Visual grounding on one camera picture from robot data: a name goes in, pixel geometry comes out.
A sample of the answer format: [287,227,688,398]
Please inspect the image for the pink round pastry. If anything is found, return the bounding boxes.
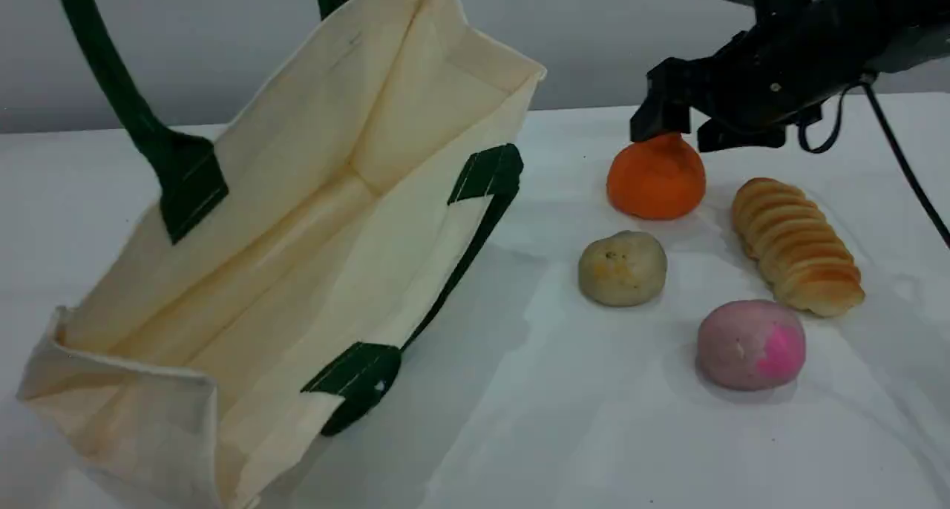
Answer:
[696,299,807,391]

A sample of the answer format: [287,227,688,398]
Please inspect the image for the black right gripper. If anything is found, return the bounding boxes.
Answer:
[629,4,877,154]

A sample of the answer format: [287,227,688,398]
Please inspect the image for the ridged golden bread roll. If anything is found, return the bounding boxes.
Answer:
[731,177,866,318]

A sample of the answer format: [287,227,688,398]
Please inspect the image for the cream canvas bag green handles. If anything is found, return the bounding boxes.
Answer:
[16,0,548,509]

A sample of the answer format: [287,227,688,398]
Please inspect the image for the black cable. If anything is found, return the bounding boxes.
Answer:
[798,79,950,248]

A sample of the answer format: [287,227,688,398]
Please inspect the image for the orange with stem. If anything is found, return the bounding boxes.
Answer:
[606,132,707,221]

